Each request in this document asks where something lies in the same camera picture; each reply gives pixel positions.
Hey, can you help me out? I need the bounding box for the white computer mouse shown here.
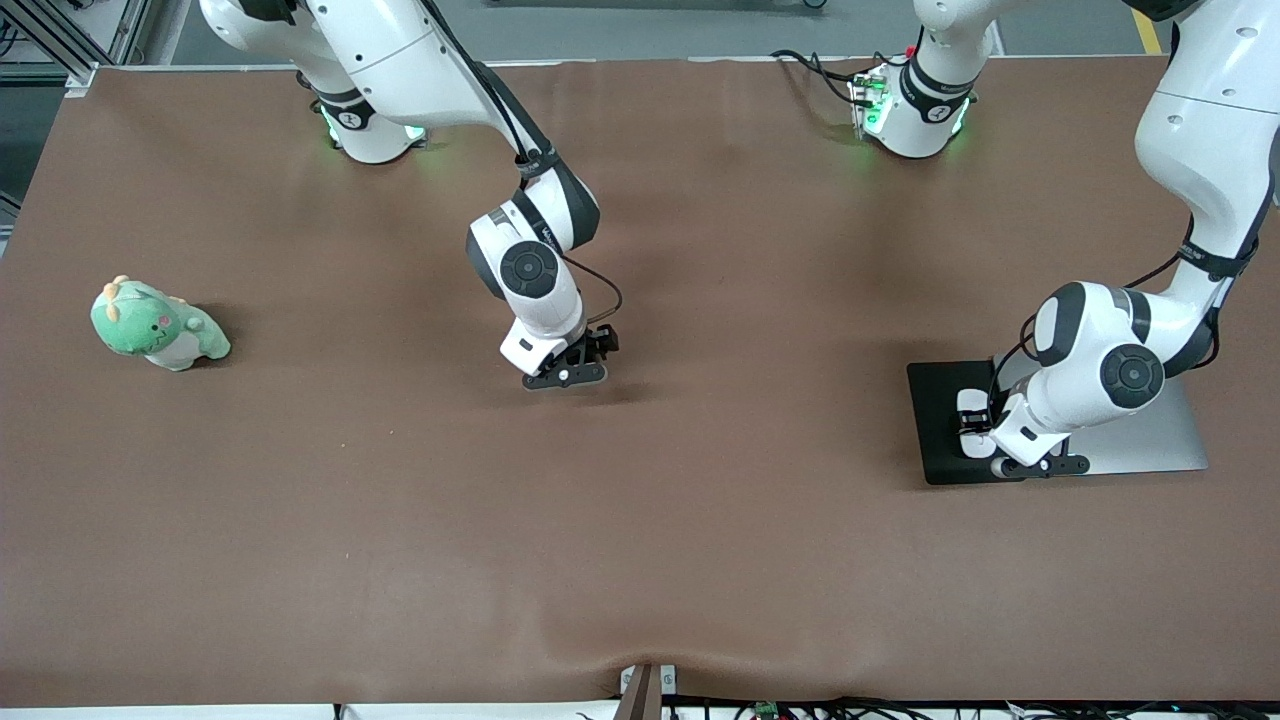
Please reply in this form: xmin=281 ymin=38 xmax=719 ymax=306
xmin=956 ymin=388 xmax=997 ymax=461

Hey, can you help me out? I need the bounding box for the black mouse pad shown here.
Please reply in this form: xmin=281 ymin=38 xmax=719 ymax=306
xmin=906 ymin=360 xmax=1023 ymax=487

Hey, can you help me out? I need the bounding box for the brown table cover mat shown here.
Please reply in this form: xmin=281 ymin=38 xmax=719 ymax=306
xmin=0 ymin=55 xmax=1280 ymax=706

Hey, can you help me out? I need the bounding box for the silver apple laptop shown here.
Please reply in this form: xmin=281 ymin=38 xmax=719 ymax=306
xmin=995 ymin=350 xmax=1210 ymax=478

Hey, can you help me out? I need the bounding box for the green plush dinosaur toy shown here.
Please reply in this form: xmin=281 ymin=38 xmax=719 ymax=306
xmin=90 ymin=275 xmax=232 ymax=373

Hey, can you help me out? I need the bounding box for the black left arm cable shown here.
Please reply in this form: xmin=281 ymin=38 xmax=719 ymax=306
xmin=988 ymin=170 xmax=1280 ymax=421

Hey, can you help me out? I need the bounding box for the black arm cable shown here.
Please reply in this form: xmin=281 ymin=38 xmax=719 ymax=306
xmin=988 ymin=170 xmax=1280 ymax=421
xmin=420 ymin=0 xmax=623 ymax=331

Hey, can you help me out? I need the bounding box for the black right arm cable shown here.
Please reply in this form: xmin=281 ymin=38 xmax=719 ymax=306
xmin=420 ymin=0 xmax=623 ymax=331

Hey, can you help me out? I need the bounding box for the metal bracket with brown post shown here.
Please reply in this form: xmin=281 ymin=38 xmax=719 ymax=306
xmin=620 ymin=663 xmax=678 ymax=720

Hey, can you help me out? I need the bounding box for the black left base cable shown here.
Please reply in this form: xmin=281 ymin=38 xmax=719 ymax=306
xmin=770 ymin=48 xmax=866 ymax=106

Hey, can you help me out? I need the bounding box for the aluminium frame profile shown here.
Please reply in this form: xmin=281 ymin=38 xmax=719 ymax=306
xmin=0 ymin=0 xmax=151 ymax=96

